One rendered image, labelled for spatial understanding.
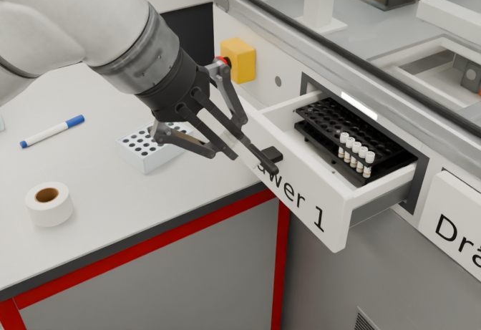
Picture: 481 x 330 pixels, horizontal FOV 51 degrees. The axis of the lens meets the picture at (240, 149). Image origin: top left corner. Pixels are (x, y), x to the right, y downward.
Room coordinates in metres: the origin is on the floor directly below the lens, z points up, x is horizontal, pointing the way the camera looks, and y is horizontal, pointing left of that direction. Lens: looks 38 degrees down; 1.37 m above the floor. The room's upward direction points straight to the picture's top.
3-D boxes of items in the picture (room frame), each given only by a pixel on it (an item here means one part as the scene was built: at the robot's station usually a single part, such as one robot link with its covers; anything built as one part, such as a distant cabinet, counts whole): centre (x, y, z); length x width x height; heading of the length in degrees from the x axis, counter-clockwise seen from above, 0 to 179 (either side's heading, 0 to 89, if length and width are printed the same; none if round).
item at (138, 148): (0.79, 0.16, 0.78); 0.12 x 0.08 x 0.04; 137
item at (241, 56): (0.94, 0.01, 0.88); 0.07 x 0.05 x 0.07; 32
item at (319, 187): (0.60, -0.06, 0.87); 0.29 x 0.02 x 0.11; 32
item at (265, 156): (0.59, -0.04, 0.91); 0.07 x 0.04 x 0.01; 32
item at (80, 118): (0.84, 0.38, 0.77); 0.14 x 0.02 x 0.02; 135
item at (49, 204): (0.62, 0.32, 0.78); 0.07 x 0.07 x 0.04
